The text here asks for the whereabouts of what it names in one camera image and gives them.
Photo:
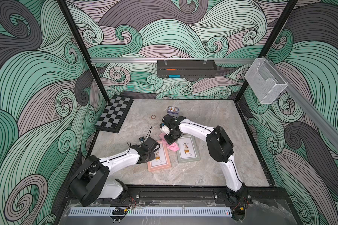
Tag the black corner post left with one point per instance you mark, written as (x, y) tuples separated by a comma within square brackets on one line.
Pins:
[(71, 23)]

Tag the pink picture frame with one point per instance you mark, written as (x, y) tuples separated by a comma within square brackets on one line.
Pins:
[(161, 160)]

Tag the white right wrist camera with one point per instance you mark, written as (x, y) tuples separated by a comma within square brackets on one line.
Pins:
[(165, 129)]

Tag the aluminium rail back wall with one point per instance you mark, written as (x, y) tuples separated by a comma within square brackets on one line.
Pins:
[(154, 60)]

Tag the aluminium rail wall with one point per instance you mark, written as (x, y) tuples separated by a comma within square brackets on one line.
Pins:
[(300, 89), (154, 60)]

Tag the black corner post right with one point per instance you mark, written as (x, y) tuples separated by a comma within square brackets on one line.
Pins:
[(273, 36)]

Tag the clear plastic wall holder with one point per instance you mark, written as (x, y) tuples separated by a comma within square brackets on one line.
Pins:
[(265, 80)]

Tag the black and grey chessboard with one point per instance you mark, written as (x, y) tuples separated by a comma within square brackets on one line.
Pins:
[(114, 114)]

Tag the black wall tray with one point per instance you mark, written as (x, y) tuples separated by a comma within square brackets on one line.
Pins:
[(191, 69)]

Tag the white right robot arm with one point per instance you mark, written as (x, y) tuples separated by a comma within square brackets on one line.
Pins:
[(220, 148)]

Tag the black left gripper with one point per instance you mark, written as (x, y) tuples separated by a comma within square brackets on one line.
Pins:
[(152, 157)]

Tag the white slotted cable duct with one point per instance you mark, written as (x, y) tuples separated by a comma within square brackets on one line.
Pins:
[(154, 211)]

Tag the aluminium rail right wall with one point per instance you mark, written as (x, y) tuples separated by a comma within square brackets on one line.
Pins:
[(300, 89)]

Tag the black corner post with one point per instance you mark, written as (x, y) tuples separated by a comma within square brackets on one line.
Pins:
[(273, 36), (71, 23)]

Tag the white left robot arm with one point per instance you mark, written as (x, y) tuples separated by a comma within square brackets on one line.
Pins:
[(91, 181)]

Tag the green picture frame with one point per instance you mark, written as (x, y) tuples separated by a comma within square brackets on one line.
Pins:
[(188, 151)]

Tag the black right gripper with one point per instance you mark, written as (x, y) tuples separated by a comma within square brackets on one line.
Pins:
[(172, 138)]

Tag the blue card box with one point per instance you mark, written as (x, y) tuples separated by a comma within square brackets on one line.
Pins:
[(172, 110)]

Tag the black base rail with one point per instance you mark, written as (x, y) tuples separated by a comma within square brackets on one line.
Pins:
[(146, 194)]

